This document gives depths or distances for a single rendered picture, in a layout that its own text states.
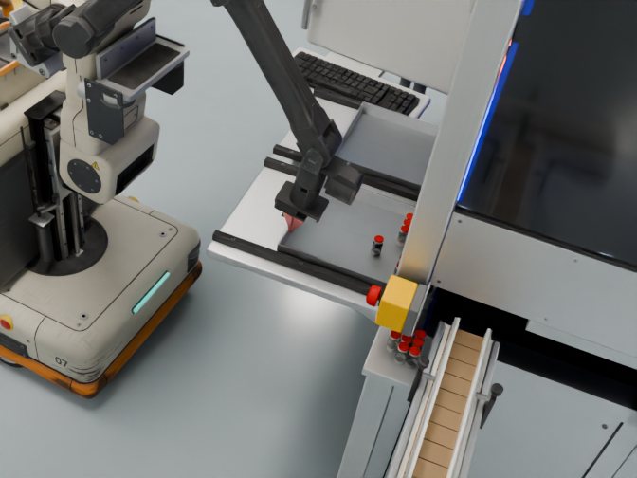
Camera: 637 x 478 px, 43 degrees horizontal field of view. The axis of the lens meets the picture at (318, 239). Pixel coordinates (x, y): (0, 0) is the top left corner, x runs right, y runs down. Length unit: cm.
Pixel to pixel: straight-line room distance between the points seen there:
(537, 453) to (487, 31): 98
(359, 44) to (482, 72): 126
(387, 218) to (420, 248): 38
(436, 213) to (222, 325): 142
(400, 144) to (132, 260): 93
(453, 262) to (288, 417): 117
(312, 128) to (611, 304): 62
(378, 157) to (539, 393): 71
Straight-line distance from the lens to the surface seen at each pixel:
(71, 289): 245
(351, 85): 235
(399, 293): 148
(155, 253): 254
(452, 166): 135
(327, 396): 257
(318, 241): 175
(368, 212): 184
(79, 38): 165
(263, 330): 271
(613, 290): 147
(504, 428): 180
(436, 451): 141
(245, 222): 177
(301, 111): 149
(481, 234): 142
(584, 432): 176
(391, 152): 204
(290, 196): 164
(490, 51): 123
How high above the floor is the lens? 209
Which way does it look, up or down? 44 degrees down
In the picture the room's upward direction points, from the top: 10 degrees clockwise
